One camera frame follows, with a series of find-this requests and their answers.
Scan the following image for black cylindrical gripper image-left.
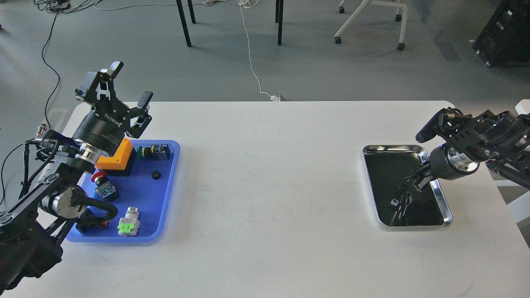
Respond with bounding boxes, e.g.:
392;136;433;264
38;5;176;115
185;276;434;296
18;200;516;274
72;61;153;155

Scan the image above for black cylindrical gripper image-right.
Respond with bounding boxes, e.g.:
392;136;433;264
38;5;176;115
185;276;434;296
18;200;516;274
390;146;479;207

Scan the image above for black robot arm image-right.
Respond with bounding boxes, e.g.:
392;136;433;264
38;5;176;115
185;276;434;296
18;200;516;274
390;107;529;207

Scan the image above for silver metal tray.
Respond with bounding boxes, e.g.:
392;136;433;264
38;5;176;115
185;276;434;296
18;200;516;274
363;145;453;230

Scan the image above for blue plastic tray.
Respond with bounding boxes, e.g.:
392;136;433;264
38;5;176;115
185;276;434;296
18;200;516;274
67;139;180;243

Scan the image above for orange push button box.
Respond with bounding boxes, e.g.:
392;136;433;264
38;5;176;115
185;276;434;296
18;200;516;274
95;138;137;177

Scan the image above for black equipment case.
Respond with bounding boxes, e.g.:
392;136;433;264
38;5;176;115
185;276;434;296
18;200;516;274
472;0;530;67

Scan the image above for white rolling chair base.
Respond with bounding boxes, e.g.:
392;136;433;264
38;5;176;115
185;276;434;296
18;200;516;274
333;0;410;51

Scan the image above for black table legs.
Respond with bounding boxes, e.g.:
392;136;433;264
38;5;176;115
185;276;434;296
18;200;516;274
176;0;284;48

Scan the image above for green yellow push button switch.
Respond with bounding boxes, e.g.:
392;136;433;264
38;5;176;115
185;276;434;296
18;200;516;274
137;144;171;161

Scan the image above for red mushroom button switch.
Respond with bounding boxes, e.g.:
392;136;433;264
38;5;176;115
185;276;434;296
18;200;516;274
91;171;120;202

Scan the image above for black floor cable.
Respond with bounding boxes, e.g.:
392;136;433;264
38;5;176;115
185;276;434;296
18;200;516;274
0;0;96;199

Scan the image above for green white selector switch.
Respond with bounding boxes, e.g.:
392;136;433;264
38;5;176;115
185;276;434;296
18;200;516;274
117;207;141;236

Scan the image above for black red connector switch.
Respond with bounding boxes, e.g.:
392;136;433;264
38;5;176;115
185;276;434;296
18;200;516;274
75;219;110;234

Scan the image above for white power cable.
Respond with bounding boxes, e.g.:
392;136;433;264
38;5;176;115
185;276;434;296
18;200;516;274
238;0;275;100

